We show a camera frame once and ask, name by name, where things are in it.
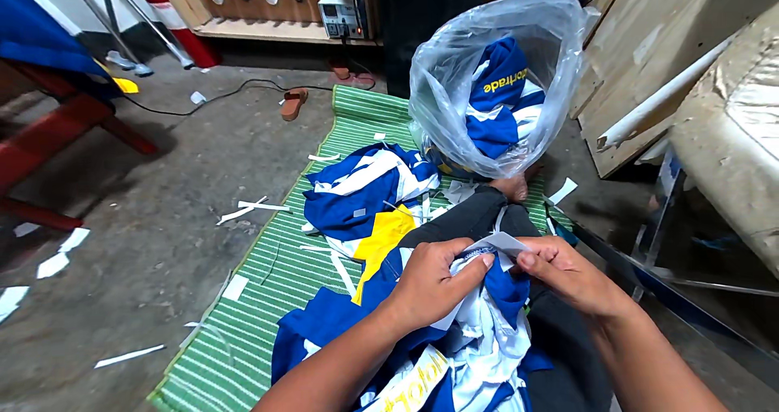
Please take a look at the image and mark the person's right hand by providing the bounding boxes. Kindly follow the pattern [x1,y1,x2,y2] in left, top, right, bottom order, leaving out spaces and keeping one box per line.
[515,236,634,330]

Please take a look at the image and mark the person's left hand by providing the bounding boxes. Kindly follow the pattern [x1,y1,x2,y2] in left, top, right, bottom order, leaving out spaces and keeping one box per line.
[379,237,495,338]

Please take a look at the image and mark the white backing paper piece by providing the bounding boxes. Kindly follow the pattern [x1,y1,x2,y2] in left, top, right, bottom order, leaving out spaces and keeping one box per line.
[459,231,533,271]

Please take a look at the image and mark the blue and white jersey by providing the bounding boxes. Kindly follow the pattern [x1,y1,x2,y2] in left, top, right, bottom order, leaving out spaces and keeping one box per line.
[271,242,555,412]

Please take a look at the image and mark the person's left forearm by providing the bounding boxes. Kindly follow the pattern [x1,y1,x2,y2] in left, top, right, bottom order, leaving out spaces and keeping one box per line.
[251,302,405,412]

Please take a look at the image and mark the person's right forearm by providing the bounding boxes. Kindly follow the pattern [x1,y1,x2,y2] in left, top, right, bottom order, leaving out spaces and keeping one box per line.
[588,299,731,412]

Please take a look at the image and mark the heap of white offcuts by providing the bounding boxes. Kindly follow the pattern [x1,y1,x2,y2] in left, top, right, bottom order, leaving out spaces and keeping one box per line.
[420,180,482,223]

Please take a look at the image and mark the yellow fabric panel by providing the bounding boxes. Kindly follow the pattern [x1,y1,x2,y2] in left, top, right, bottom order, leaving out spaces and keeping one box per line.
[351,204,416,306]

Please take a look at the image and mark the person's legs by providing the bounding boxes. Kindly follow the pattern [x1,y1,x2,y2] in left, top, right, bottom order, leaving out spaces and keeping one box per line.
[398,161,614,412]

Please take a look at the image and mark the pile of blue-white jerseys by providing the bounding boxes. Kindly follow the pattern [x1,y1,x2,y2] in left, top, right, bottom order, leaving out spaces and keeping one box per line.
[302,142,441,259]

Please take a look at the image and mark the black metal bar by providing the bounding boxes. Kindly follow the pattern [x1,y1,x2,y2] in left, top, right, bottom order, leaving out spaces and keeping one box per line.
[571,220,779,391]

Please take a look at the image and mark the bundle of blue-white garments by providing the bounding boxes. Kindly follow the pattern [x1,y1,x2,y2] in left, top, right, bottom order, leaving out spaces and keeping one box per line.
[464,36,547,160]

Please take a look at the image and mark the clear plastic bag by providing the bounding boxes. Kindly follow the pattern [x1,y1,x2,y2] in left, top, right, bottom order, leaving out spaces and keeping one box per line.
[408,0,600,179]

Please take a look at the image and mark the white rolled tube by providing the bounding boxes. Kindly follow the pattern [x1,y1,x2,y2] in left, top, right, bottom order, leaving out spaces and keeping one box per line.
[596,35,737,152]

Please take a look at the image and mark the brown slipper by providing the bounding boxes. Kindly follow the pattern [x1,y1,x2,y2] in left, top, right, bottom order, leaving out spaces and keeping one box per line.
[280,88,309,122]

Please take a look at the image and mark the worn beige cushioned chair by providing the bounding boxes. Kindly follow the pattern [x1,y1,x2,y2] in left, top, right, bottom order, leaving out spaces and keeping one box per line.
[632,4,779,303]

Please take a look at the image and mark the black cabinet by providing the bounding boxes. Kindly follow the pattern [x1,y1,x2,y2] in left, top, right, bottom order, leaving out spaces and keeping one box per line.
[380,0,491,100]

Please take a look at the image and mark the light wooden cabinet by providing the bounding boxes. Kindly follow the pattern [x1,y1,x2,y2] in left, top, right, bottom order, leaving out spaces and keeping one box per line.
[569,0,779,179]

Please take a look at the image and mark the green white striped mat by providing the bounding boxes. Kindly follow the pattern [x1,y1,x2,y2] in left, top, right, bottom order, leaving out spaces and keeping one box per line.
[148,85,573,412]

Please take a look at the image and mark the white voltage regulator box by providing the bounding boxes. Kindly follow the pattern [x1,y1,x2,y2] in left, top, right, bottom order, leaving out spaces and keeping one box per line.
[318,0,368,40]

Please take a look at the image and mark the wooden thread spool shelf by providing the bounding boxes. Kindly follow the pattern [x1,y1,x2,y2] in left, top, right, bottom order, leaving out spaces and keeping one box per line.
[151,0,384,47]

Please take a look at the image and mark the red fire extinguisher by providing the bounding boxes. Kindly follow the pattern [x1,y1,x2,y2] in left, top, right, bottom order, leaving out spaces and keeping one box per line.
[131,0,222,69]

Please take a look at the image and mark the red wooden stool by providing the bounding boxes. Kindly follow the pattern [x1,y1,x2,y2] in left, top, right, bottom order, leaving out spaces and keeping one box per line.
[0,59,158,232]

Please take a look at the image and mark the metal folding stand legs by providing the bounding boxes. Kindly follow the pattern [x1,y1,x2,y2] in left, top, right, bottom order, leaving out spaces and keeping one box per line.
[62,0,196,78]

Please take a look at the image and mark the blue cloth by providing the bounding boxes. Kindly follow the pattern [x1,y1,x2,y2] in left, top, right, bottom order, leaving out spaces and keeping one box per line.
[0,0,124,100]

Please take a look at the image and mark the black power cable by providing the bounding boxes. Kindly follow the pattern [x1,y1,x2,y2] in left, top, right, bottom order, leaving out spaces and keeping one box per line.
[122,37,377,117]

